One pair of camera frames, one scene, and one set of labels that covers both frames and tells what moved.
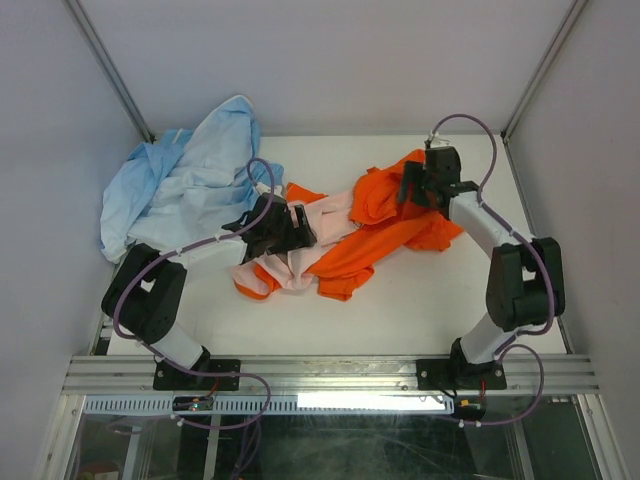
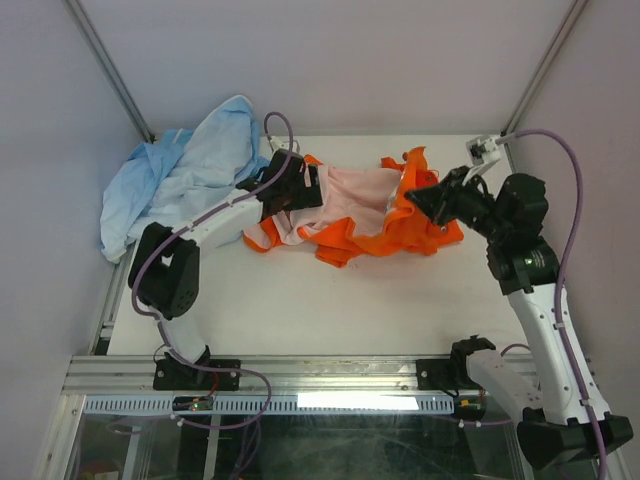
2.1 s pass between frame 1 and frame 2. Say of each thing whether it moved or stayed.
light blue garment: stayed
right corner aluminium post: stayed
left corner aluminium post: stayed
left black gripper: moved
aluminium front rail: stayed
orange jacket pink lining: moved
